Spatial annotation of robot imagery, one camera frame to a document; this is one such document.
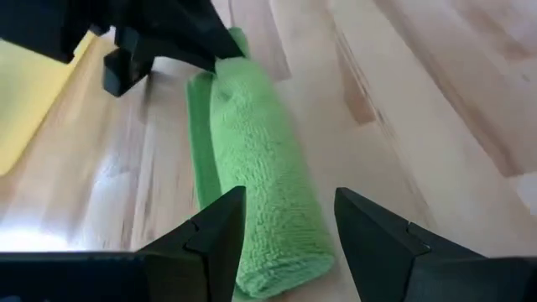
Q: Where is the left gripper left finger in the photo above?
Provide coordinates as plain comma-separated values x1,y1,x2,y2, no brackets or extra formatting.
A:
138,186,248,302

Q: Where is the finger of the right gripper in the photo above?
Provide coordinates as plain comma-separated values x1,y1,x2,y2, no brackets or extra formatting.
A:
103,39,155,97
112,0,245,72

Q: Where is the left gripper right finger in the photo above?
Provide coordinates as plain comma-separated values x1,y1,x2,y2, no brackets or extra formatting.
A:
334,187,537,302

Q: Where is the green microfiber towel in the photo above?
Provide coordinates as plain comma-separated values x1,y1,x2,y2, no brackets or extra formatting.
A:
186,27,336,301

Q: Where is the yellow translucent plastic basket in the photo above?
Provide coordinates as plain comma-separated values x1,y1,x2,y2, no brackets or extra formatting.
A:
0,31,97,177

